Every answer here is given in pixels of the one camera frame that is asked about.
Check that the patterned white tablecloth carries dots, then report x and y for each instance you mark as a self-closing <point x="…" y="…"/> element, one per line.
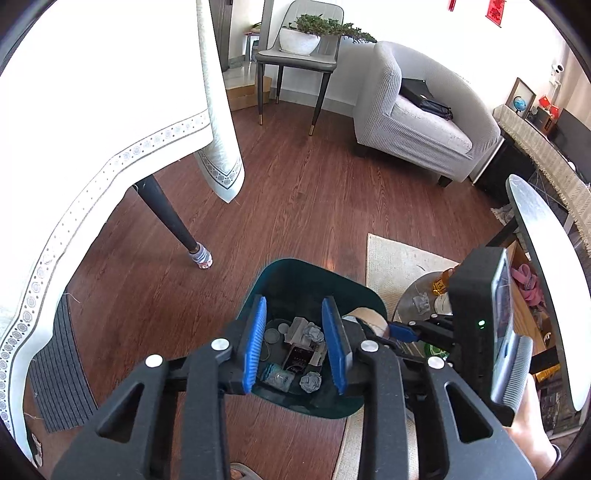
<point x="92" y="92"/>

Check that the red wall decoration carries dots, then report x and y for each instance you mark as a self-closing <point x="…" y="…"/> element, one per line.
<point x="453" y="4"/>
<point x="496" y="8"/>

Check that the brown packing tape roll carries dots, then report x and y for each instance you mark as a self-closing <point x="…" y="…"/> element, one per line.
<point x="369" y="321"/>

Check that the small grey box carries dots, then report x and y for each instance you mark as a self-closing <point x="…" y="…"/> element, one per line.
<point x="298" y="330"/>

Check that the white plant pot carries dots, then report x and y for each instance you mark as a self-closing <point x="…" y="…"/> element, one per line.
<point x="299" y="42"/>

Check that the red box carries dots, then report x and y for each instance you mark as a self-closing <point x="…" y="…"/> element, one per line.
<point x="549" y="108"/>

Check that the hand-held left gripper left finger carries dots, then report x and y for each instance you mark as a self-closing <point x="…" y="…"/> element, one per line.
<point x="254" y="344"/>

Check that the green bottle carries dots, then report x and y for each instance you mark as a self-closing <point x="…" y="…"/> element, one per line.
<point x="438" y="353"/>

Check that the cream lace cabinet cloth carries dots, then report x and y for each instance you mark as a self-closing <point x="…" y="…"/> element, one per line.
<point x="545" y="152"/>

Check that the grey door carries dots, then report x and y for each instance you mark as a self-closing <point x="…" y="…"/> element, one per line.
<point x="224" y="32"/>

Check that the amber liquid bottle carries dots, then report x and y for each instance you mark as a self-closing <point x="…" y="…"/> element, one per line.
<point x="445" y="279"/>

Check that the dark printed carton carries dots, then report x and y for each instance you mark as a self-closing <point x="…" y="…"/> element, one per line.
<point x="300" y="359"/>

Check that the round grey lid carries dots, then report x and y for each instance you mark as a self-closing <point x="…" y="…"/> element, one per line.
<point x="282" y="328"/>
<point x="271" y="334"/>

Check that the round glass side table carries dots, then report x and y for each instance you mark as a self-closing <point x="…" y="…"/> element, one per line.
<point x="415" y="295"/>

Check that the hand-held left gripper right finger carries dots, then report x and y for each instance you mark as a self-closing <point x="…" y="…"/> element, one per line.
<point x="334" y="348"/>

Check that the small stool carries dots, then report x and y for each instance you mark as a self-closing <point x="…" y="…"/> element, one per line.
<point x="251" y="41"/>

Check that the white oval coffee table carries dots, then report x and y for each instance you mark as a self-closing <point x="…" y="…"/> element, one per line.
<point x="554" y="277"/>

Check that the green potted plant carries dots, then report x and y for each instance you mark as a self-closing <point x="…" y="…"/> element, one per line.
<point x="332" y="27"/>

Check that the black laptop bag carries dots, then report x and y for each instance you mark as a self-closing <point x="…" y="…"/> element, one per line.
<point x="418" y="90"/>

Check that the person's right forearm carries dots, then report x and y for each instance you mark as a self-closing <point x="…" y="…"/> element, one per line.
<point x="531" y="438"/>

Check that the grey chair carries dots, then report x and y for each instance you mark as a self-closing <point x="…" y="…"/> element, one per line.
<point x="295" y="64"/>

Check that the grey striped doormat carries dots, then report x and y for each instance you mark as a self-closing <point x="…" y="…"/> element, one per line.
<point x="64" y="369"/>

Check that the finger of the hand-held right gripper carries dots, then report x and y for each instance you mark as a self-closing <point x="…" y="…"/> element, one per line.
<point x="401" y="332"/>
<point x="411" y="353"/>

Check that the dark teal trash bin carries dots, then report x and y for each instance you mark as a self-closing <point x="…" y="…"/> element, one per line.
<point x="286" y="277"/>

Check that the striped table leg sock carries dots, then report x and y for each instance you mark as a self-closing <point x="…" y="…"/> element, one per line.
<point x="201" y="256"/>

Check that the grey sofa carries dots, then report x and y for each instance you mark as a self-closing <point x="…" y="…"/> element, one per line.
<point x="383" y="101"/>

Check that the black television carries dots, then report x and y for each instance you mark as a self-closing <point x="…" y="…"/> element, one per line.
<point x="572" y="138"/>

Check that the paper ball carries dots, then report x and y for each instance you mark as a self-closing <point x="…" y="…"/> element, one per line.
<point x="314" y="333"/>
<point x="311" y="382"/>

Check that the cardboard box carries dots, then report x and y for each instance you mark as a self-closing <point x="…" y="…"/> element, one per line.
<point x="244" y="94"/>

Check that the grey sandal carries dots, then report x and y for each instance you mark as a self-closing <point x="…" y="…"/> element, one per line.
<point x="244" y="471"/>

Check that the teal packet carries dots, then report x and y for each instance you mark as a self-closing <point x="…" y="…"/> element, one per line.
<point x="279" y="374"/>

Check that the wooden table shelf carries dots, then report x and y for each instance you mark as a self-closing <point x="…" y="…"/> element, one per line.
<point x="526" y="323"/>

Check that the pink cloth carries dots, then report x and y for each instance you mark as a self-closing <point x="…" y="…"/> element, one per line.
<point x="526" y="284"/>

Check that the black cabinet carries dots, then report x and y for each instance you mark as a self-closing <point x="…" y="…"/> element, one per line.
<point x="503" y="170"/>

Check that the white security camera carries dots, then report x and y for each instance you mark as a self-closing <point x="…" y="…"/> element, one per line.
<point x="561" y="69"/>

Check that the beige rug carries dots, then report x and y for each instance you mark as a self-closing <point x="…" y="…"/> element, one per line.
<point x="392" y="263"/>

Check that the framed globe picture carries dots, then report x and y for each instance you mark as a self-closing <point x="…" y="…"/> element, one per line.
<point x="521" y="99"/>

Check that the dark handbag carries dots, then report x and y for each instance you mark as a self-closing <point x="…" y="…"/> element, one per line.
<point x="436" y="110"/>

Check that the black table leg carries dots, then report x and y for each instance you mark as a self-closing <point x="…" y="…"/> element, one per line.
<point x="166" y="212"/>

